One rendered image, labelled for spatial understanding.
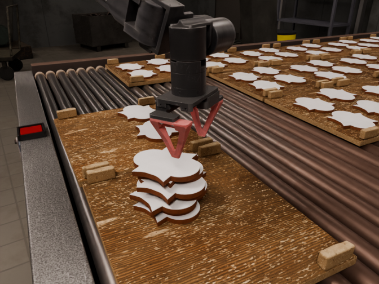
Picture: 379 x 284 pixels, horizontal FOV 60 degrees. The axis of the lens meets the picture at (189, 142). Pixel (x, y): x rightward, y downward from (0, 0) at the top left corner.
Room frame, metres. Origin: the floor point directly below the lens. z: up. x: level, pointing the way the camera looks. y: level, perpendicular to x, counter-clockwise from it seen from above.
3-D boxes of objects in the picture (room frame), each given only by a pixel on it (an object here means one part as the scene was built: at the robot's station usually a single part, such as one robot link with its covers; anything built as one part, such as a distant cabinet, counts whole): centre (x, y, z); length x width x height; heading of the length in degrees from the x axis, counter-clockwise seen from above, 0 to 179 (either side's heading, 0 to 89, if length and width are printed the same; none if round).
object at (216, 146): (0.72, -0.05, 0.95); 0.06 x 0.02 x 0.03; 116
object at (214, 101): (0.55, -0.02, 1.11); 0.07 x 0.07 x 0.09; 61
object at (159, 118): (0.49, 0.02, 1.11); 0.07 x 0.07 x 0.09; 61
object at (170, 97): (0.52, 0.00, 1.18); 0.10 x 0.07 x 0.07; 151
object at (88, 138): (0.85, 0.18, 0.93); 0.41 x 0.35 x 0.02; 28
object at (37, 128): (0.88, 0.47, 0.92); 0.06 x 0.06 x 0.01; 27
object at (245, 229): (0.48, -0.02, 0.93); 0.41 x 0.35 x 0.02; 26
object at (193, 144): (0.74, -0.03, 0.95); 0.06 x 0.02 x 0.03; 118
